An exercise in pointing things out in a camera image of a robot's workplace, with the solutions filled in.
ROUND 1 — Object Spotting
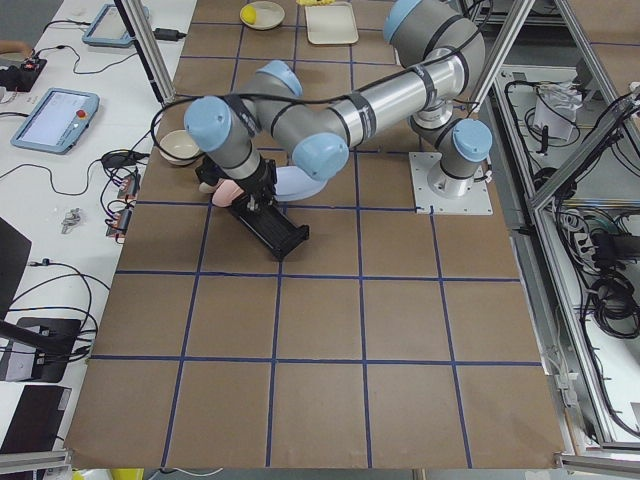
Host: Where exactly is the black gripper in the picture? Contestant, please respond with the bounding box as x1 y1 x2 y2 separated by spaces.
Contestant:
245 158 277 212

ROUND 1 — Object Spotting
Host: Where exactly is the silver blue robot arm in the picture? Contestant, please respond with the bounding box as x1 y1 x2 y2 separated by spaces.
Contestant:
184 1 485 208

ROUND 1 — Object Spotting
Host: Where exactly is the light blue plate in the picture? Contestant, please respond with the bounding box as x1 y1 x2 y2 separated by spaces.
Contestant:
275 166 327 202

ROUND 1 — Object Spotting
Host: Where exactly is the cream plate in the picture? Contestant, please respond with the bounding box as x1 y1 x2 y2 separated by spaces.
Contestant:
199 182 218 195

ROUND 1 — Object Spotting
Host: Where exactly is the cream bowl with lemon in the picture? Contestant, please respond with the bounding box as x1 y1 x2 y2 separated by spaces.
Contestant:
240 1 285 30

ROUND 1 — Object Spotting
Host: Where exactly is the yellow lemon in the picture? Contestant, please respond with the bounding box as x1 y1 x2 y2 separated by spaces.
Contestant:
240 5 257 25

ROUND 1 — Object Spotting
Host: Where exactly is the cream tray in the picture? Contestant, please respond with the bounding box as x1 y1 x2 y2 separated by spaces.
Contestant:
304 1 359 45

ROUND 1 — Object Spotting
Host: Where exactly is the black power adapter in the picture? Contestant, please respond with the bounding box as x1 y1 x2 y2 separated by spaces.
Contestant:
153 28 185 41

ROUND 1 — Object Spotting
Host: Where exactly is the brown cardboard mat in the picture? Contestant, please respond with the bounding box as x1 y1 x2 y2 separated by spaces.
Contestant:
65 0 572 470

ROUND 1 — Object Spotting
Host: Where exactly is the blue teach pendant near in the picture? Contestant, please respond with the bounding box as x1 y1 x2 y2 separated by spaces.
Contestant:
10 88 100 155

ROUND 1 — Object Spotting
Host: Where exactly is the blue teach pendant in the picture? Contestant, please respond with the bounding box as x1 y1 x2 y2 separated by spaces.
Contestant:
10 88 100 155
82 3 133 48

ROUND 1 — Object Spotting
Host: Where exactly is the blue teach pendant far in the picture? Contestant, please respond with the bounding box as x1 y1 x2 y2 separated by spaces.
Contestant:
82 3 133 48

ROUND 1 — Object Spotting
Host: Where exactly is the black monitor stand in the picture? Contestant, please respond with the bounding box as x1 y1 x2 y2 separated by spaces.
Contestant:
1 317 81 383

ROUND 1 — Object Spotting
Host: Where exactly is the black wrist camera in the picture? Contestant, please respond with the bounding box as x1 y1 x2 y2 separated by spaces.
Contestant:
195 157 221 186

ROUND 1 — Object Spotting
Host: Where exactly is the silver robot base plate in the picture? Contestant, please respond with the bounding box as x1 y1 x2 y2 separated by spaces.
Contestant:
409 152 493 216

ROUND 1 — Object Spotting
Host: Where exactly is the aluminium frame post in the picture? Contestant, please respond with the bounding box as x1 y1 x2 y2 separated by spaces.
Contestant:
114 0 176 105

